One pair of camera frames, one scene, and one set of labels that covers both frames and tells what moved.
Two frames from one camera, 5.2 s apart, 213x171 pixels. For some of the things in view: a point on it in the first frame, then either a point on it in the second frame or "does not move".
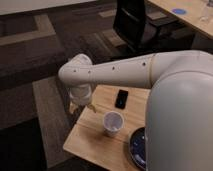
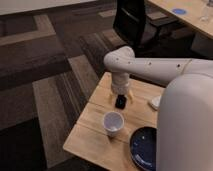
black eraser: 121,99 does not move
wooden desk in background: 199,13 does not move
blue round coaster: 179,11 does not move
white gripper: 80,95 → 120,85
